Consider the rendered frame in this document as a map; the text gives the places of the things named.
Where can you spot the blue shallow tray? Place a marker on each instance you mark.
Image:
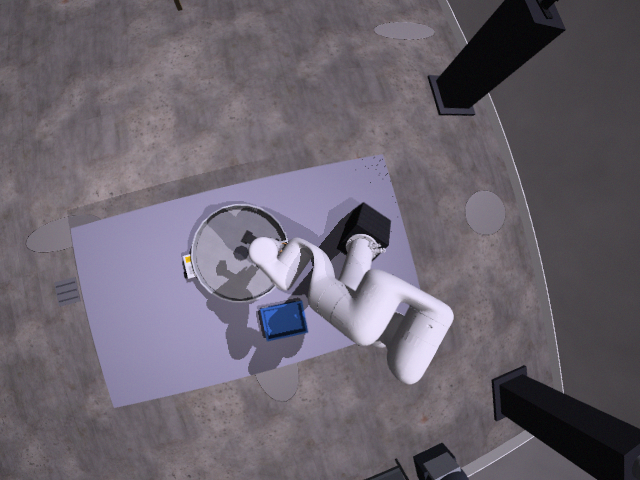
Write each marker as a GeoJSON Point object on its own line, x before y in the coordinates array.
{"type": "Point", "coordinates": [285, 321]}

